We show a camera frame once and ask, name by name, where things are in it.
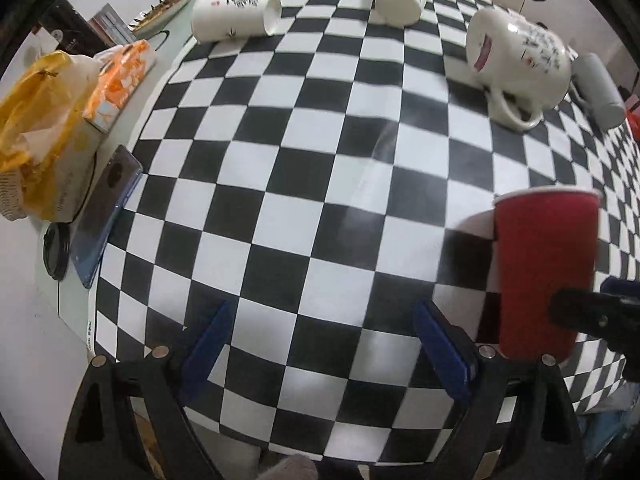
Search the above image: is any red ribbed paper cup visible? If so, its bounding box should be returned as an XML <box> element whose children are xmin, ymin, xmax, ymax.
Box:
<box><xmin>494</xmin><ymin>185</ymin><xmax>602</xmax><ymax>362</ymax></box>

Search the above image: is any white printed cup lying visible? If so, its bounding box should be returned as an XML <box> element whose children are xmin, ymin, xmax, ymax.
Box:
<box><xmin>191</xmin><ymin>0</ymin><xmax>282</xmax><ymax>44</ymax></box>

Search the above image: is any black round lid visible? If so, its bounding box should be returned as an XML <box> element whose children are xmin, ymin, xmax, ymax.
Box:
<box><xmin>42</xmin><ymin>222</ymin><xmax>70</xmax><ymax>282</ymax></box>

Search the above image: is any grey cylindrical bottle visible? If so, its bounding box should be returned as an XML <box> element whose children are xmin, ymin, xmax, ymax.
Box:
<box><xmin>570</xmin><ymin>53</ymin><xmax>626</xmax><ymax>131</ymax></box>

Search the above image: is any dark blue smartphone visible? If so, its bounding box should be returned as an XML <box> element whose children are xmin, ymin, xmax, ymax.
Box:
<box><xmin>70</xmin><ymin>145</ymin><xmax>142</xmax><ymax>289</ymax></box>

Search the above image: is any checkered black white tablecloth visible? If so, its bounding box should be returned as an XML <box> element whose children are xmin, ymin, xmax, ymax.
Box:
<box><xmin>89</xmin><ymin>0</ymin><xmax>639</xmax><ymax>465</ymax></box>

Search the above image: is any yellow plastic bag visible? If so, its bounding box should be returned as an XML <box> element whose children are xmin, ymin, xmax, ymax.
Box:
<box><xmin>1</xmin><ymin>51</ymin><xmax>103</xmax><ymax>222</ymax></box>

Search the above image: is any large white printed mug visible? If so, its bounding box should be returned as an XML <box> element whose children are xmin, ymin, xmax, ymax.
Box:
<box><xmin>465</xmin><ymin>8</ymin><xmax>572</xmax><ymax>132</ymax></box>

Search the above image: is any orange tissue pack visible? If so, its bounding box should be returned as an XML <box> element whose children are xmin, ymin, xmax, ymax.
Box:
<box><xmin>82</xmin><ymin>39</ymin><xmax>156</xmax><ymax>134</ymax></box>

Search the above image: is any plate with food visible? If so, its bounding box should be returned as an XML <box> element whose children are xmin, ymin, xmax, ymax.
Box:
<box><xmin>128</xmin><ymin>0</ymin><xmax>190</xmax><ymax>37</ymax></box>

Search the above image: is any black box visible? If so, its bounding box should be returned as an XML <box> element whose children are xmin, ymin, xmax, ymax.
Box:
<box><xmin>38</xmin><ymin>0</ymin><xmax>110</xmax><ymax>58</ymax></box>

